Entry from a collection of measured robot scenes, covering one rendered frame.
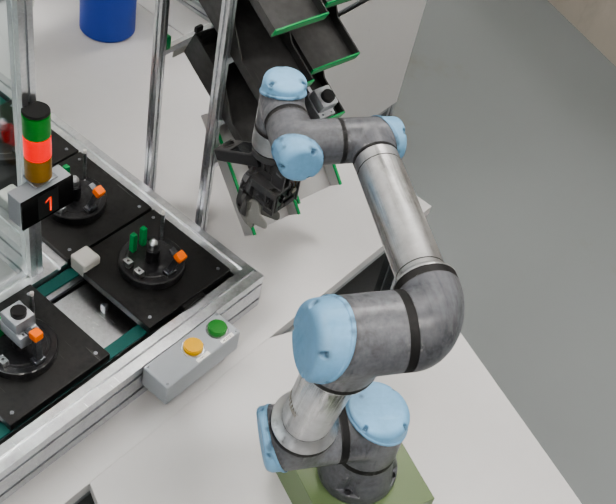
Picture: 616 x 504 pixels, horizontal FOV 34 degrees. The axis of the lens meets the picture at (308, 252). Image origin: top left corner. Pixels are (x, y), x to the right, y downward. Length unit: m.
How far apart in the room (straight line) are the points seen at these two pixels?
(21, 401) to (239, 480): 0.44
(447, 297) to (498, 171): 2.78
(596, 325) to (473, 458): 1.66
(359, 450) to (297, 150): 0.53
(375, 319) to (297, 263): 1.04
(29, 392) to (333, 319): 0.81
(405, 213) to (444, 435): 0.76
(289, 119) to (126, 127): 1.08
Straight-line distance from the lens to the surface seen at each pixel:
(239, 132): 2.09
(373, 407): 1.72
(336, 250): 2.39
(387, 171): 1.54
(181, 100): 2.72
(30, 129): 1.80
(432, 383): 2.21
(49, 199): 1.93
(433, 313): 1.34
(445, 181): 3.99
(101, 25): 2.87
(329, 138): 1.59
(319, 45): 2.11
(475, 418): 2.19
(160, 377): 1.98
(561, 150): 4.36
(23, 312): 1.90
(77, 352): 2.00
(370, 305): 1.32
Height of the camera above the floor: 2.58
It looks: 46 degrees down
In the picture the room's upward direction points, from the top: 14 degrees clockwise
